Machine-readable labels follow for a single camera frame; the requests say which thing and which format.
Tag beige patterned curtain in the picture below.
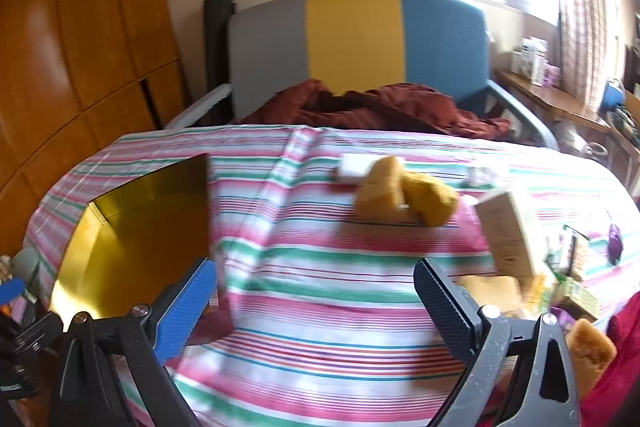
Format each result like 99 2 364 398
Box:
550 0 626 108

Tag maroon cloth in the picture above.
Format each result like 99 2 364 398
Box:
240 78 513 140

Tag white boxes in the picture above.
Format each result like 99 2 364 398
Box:
510 36 548 86

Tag purple pouch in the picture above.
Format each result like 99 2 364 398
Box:
606 223 625 267

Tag red cloth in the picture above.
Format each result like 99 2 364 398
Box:
580 292 640 427

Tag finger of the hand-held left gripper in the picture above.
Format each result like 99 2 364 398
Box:
0 278 26 304
0 311 64 402

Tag yellow sponge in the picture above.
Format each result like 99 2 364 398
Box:
354 156 416 224
402 172 460 228
565 318 618 400
457 275 523 315

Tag white plastic-wrapped ball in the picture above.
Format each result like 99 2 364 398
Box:
467 164 503 188

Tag green-edged biscuit packet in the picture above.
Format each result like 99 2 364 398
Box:
547 224 593 280

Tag wooden desk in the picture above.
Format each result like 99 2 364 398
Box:
492 69 613 132

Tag wooden wardrobe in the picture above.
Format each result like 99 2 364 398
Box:
0 0 188 258

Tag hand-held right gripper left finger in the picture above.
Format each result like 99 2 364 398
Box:
47 257 218 427

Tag gold cardboard box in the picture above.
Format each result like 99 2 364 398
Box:
48 153 217 323

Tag blue round object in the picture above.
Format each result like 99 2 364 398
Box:
600 78 626 118

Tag grey yellow blue chair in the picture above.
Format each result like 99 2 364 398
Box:
165 0 558 152

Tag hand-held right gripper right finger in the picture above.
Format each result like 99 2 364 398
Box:
414 257 582 427

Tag beige carton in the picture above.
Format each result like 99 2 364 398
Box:
474 188 546 280

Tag green white snack packet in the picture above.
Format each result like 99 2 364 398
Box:
550 279 601 323

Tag striped tablecloth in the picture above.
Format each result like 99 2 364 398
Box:
25 124 640 427

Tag wooden side table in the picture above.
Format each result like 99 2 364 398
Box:
607 122 640 198

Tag white foam block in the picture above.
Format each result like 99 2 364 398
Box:
334 153 376 185

